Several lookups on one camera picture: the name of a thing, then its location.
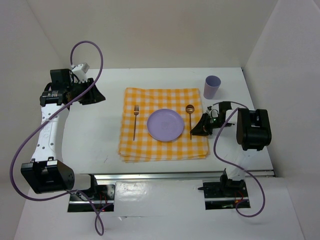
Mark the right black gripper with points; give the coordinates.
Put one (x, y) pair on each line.
(202, 128)

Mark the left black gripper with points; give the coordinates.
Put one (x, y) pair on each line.
(93, 95)

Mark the copper spoon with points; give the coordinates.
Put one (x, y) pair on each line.
(190, 109)

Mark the purple plastic plate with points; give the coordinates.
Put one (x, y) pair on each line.
(165, 125)

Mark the copper fork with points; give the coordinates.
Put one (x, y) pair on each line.
(136, 113)

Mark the purple plastic cup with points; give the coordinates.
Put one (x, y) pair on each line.
(211, 86)

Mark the yellow checkered cloth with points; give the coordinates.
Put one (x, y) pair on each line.
(145, 148)

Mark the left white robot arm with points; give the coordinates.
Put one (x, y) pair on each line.
(46, 172)

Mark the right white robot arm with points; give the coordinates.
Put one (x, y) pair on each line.
(253, 134)

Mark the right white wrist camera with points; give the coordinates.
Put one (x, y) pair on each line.
(212, 113)

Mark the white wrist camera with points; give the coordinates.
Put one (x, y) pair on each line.
(80, 71)
(212, 113)

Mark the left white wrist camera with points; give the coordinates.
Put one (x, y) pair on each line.
(80, 71)

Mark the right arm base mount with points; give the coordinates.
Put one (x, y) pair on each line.
(225, 193)

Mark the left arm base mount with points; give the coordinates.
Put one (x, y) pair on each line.
(102, 197)

